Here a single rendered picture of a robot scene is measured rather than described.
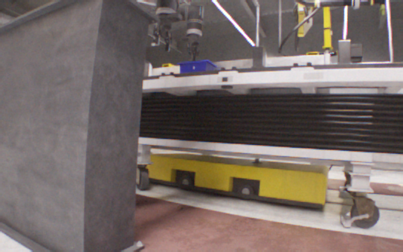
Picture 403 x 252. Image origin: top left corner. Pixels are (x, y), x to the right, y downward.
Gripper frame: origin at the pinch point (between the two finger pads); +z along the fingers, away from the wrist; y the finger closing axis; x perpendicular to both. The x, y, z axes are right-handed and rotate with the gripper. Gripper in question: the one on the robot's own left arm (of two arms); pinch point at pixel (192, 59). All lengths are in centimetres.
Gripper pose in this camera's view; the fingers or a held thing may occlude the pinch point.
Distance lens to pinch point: 175.9
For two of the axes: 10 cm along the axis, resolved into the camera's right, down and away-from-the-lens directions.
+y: 4.9, 0.6, 8.7
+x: -8.7, -0.4, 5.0
